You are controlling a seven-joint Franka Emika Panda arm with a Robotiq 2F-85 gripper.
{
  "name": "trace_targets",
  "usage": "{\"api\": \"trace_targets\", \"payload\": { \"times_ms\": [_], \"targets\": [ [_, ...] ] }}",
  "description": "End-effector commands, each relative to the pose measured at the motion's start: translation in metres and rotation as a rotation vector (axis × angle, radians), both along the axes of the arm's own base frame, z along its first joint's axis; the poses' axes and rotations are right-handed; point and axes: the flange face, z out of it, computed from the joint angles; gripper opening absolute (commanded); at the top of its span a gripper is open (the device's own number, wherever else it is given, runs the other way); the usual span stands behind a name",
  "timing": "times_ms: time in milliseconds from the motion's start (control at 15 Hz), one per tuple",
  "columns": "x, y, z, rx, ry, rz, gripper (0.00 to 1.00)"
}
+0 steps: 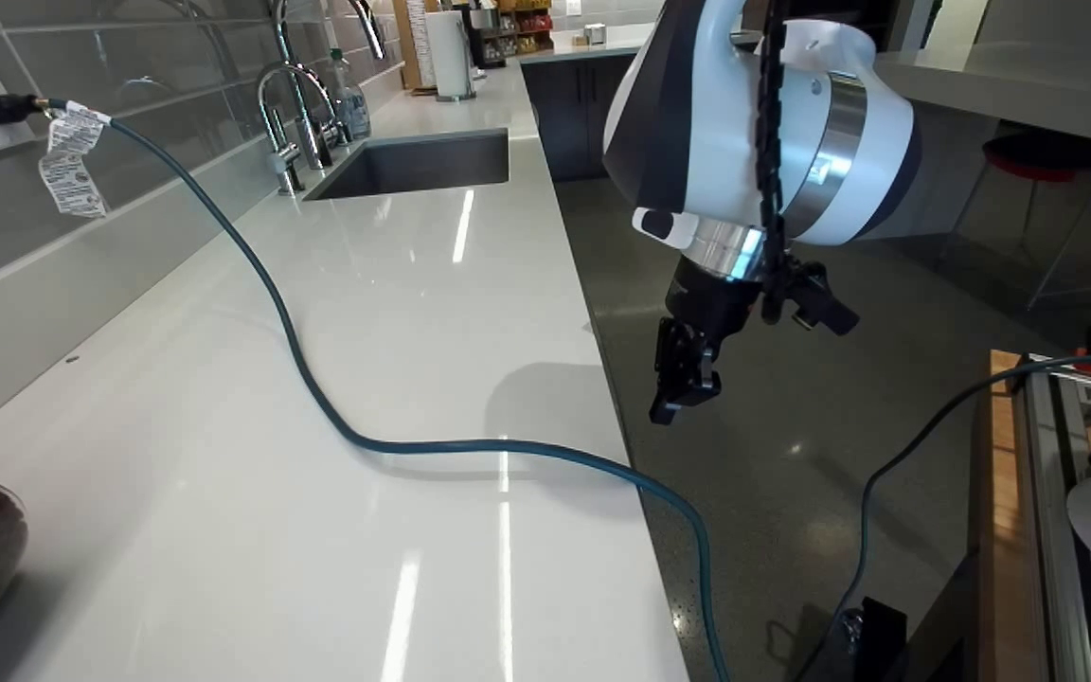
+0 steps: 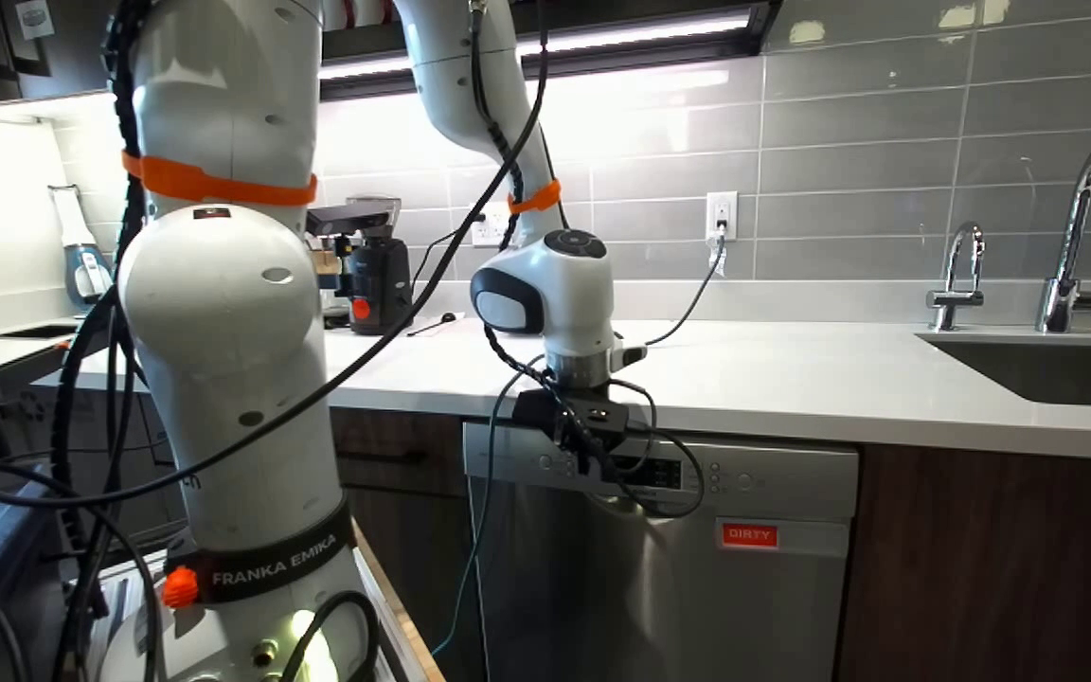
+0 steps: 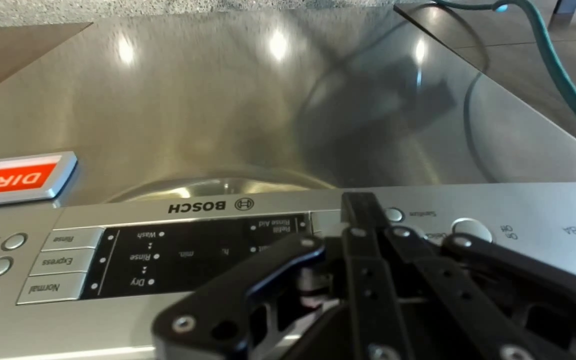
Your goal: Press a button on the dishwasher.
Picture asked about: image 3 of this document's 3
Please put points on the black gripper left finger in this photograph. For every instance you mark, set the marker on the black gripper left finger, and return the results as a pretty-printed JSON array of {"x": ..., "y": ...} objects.
[{"x": 249, "y": 287}]

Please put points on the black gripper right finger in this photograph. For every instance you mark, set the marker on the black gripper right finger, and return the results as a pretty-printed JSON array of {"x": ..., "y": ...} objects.
[{"x": 501, "y": 293}]

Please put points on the stainless steel Bosch dishwasher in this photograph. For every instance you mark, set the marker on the stainless steel Bosch dishwasher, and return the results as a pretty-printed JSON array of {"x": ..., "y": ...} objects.
[{"x": 220, "y": 107}]

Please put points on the red dirty magnet sign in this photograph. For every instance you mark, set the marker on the red dirty magnet sign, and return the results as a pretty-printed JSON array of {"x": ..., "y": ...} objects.
[{"x": 15, "y": 179}]

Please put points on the brown wood cabinet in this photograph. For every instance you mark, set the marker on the brown wood cabinet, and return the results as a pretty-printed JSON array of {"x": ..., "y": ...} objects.
[{"x": 8, "y": 57}]

